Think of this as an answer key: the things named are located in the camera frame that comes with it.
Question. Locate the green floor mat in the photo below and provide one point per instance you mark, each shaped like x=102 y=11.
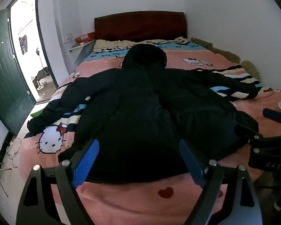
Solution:
x=37 y=113

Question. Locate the olive green quilt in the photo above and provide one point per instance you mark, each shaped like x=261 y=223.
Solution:
x=224 y=51

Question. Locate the olive green cushion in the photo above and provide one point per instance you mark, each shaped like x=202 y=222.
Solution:
x=251 y=69

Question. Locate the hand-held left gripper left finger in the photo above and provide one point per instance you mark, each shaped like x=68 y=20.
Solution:
x=87 y=161

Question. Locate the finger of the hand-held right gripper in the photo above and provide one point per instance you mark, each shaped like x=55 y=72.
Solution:
x=270 y=114
x=248 y=131

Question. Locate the pink cartoon cat blanket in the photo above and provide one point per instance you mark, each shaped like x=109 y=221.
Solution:
x=131 y=204

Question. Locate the grey board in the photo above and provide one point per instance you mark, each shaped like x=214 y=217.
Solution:
x=85 y=52

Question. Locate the cream printed bedding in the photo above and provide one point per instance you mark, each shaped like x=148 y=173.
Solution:
x=107 y=43

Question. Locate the dark draped cloth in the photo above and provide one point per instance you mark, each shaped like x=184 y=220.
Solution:
x=43 y=73

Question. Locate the dark wall poster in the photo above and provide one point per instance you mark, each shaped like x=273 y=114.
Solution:
x=23 y=44

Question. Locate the dark green door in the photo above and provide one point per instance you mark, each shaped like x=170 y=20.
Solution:
x=7 y=75

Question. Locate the dark door frame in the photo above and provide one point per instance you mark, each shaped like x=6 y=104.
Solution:
x=45 y=54

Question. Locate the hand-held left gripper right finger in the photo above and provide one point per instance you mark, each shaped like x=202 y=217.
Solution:
x=192 y=164

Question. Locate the orange box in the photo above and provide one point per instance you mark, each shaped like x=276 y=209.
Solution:
x=85 y=38

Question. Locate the white wall shelf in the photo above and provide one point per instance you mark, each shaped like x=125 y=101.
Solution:
x=78 y=47

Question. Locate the black hooded puffer jacket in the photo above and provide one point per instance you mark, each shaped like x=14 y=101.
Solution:
x=140 y=121

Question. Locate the white wall socket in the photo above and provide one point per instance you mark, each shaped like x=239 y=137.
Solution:
x=69 y=38

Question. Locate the light stand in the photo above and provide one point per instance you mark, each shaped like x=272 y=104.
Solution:
x=39 y=58

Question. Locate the metal rod rack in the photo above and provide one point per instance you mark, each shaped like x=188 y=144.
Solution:
x=0 y=180

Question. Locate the dark red bed headboard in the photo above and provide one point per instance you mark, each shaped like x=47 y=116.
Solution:
x=140 y=25

